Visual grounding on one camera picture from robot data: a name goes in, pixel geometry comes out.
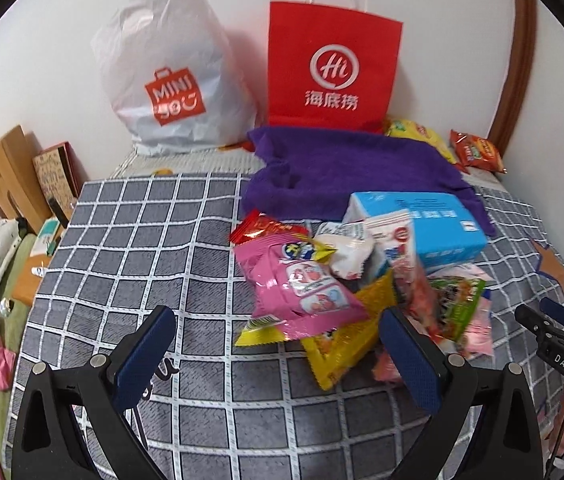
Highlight grey checked bed sheet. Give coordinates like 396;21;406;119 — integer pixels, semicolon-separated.
1;148;564;480

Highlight brown framed picture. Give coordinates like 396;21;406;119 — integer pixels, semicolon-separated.
32;142;82;219

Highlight orange-red chips bag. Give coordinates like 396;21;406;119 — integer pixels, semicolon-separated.
450;130;506;174

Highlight wooden headboard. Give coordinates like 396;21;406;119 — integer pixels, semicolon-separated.
0;126;51;233

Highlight green snack packet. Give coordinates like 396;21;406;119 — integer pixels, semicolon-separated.
429;276;486;341

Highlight light pink snack packet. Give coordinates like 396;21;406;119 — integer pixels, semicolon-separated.
409;263;494;358

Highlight white Miniso plastic bag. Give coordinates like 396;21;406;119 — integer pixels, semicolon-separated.
91;0;258;156

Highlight brown door frame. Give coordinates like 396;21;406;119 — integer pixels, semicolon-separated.
488;0;538;155

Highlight purple towel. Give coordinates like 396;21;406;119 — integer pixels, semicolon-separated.
241;126;495;236

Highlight red Haidilao paper bag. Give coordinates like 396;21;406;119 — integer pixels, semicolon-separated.
268;0;403;133

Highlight white snack packet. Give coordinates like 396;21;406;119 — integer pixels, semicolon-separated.
313;221;374;281

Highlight blue tissue pack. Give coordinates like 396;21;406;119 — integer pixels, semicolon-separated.
344;192;487;269

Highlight red snack packet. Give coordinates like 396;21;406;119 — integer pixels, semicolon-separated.
229;209;309;245

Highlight yellow chips bag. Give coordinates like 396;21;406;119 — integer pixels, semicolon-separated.
385;117;458;165

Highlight red-white long snack packet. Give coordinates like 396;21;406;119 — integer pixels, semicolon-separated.
364;209;440;337

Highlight big pink snack bag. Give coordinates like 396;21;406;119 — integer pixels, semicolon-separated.
233;232;367;347

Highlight yellow snack packet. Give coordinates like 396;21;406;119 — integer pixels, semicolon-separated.
233;268;398;392

